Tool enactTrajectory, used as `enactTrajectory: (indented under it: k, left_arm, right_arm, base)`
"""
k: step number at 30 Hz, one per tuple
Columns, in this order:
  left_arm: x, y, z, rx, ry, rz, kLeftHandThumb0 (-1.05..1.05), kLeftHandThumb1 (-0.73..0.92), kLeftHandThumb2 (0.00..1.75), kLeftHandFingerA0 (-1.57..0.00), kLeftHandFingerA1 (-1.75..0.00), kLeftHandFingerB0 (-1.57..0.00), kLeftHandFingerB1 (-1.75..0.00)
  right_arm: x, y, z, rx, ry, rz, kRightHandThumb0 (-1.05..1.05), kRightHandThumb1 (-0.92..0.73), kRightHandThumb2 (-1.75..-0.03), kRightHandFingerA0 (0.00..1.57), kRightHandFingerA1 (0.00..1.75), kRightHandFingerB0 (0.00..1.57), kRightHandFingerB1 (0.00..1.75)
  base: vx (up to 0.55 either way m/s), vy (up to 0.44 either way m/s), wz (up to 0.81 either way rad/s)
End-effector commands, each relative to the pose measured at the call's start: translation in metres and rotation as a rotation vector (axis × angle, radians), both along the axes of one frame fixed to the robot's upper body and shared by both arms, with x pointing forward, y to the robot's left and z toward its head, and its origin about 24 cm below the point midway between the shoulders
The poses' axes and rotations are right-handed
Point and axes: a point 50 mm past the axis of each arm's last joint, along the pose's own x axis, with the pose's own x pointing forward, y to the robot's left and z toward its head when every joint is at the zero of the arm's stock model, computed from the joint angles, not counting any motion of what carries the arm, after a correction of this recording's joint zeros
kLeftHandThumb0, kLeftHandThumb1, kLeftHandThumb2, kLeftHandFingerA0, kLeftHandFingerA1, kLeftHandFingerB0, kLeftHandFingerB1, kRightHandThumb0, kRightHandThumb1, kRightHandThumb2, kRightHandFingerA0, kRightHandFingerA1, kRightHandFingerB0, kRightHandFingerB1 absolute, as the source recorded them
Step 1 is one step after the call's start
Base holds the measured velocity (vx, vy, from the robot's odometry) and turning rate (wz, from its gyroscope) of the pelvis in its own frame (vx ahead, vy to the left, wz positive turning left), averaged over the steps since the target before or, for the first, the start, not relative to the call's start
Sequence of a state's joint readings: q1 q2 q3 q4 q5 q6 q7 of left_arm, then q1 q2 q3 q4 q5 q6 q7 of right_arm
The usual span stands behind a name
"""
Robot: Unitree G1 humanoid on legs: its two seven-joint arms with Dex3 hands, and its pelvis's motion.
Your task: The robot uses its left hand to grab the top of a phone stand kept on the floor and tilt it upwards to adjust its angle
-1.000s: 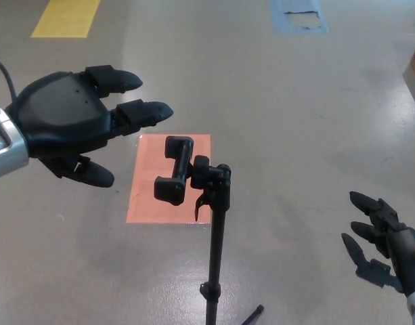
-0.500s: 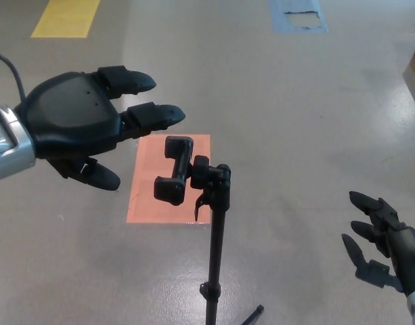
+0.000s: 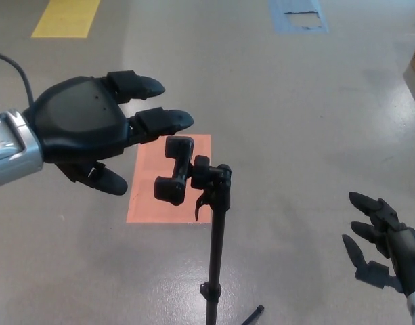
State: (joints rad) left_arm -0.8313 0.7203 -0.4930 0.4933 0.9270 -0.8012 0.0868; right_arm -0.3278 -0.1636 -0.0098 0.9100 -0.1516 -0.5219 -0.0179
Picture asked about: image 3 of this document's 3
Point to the black phone stand tripod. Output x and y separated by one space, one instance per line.
218 233

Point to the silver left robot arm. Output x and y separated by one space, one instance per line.
11 149

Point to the blue torn floor marking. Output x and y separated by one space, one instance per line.
280 20

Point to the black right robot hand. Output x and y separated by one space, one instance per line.
408 257

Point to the orange floor marking rectangle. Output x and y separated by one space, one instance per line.
146 203

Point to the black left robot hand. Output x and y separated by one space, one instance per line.
78 115

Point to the yellow floor marking rectangle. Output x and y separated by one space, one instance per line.
66 17

